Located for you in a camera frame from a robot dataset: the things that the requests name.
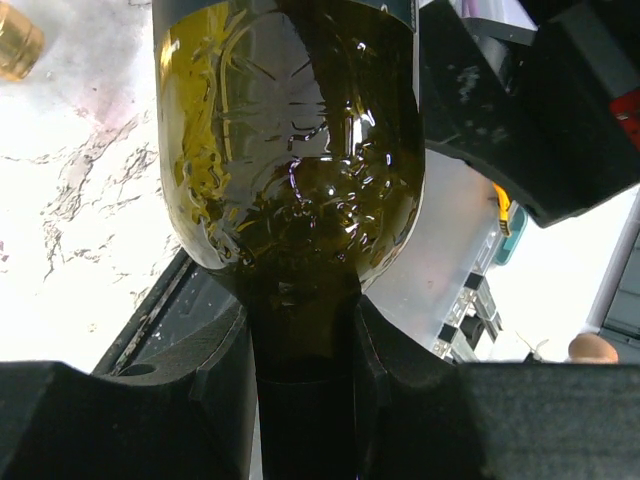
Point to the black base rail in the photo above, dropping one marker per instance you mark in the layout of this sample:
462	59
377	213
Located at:
182	301

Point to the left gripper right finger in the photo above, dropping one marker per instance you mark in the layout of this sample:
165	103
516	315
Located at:
420	417

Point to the red wine bottle gold cap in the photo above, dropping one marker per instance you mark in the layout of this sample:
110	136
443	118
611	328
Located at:
21	43

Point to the dark wine bottle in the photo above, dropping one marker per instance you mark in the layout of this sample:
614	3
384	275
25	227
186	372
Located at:
292	166

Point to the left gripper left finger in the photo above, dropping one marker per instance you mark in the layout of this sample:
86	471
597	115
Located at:
185	413

